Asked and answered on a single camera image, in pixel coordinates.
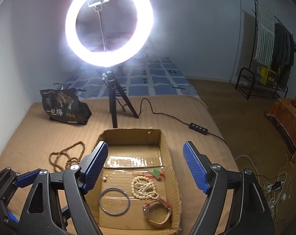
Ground brown wooden bead necklace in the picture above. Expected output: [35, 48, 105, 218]
[49, 141, 85, 172]

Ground striped towel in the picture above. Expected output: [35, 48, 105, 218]
[254, 1, 277, 64]

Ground cream bead bracelet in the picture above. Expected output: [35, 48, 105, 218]
[130, 175, 151, 198]

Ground black clothes rack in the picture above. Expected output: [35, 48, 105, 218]
[235, 0, 296, 101]

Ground metal bangle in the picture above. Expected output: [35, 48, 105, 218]
[99, 187, 130, 216]

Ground dark hanging clothes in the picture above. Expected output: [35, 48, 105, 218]
[271, 22, 296, 79]

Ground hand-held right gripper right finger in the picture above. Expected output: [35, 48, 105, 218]
[183, 141, 275, 235]

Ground cardboard box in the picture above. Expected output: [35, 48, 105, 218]
[86, 128, 182, 235]

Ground orange cloth covered furniture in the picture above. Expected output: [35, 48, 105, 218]
[265, 98, 296, 162]

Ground white ring light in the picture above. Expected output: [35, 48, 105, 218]
[65, 0, 154, 68]

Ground yellow box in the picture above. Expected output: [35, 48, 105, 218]
[260, 66, 278, 84]

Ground black snack bag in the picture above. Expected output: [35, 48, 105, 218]
[40, 88, 92, 125]

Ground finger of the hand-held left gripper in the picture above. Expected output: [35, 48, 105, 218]
[0, 167, 41, 201]
[0, 201, 20, 235]

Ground white cable tangle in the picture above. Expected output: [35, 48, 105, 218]
[235, 153, 294, 203]

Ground black cable with controller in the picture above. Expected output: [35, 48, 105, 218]
[115, 97, 228, 146]

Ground tan blanket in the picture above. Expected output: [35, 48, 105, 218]
[0, 94, 239, 235]

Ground gold wrist watch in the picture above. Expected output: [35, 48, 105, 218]
[143, 199, 171, 228]

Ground blue patterned bed sheet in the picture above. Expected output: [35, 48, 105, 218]
[62, 56, 200, 99]

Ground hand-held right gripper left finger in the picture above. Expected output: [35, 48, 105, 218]
[20, 141, 109, 235]

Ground red string jade pendant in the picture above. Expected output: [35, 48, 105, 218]
[133, 168, 167, 180]

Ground white pearl necklace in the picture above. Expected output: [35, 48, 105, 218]
[135, 177, 160, 199]

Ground black tripod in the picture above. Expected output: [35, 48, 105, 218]
[97, 69, 140, 129]

